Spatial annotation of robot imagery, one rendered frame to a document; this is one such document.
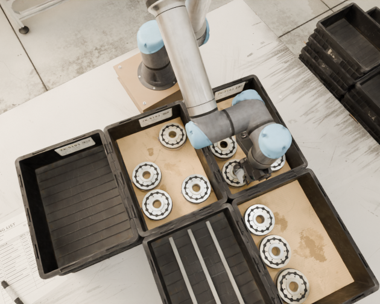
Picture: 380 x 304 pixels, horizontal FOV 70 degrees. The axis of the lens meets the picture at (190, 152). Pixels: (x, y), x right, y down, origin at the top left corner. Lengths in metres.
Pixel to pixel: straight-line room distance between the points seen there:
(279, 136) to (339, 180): 0.66
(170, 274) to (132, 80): 0.78
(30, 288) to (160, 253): 0.50
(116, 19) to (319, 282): 2.33
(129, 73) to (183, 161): 0.47
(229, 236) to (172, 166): 0.31
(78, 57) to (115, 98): 1.18
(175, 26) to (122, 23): 1.93
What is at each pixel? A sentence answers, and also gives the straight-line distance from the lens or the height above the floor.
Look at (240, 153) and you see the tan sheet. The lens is 1.05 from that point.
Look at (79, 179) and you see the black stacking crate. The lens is 1.06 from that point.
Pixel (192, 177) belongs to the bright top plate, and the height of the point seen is 0.86.
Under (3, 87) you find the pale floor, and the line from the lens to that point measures 2.53.
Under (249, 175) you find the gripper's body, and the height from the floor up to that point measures 0.99.
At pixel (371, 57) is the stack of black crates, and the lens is 2.03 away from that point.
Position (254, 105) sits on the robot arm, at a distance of 0.72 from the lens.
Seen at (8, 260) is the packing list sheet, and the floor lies 0.70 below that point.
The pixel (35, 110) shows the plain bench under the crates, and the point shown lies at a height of 0.70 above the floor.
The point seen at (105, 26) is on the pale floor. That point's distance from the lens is 2.59.
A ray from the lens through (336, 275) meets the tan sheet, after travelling 1.09.
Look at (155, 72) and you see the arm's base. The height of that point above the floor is 0.88.
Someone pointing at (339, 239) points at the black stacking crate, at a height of 0.88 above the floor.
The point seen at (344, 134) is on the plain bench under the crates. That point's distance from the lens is 1.39.
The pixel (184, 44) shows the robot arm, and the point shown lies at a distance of 0.67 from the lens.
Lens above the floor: 1.80
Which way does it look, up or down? 70 degrees down
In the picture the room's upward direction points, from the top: 4 degrees clockwise
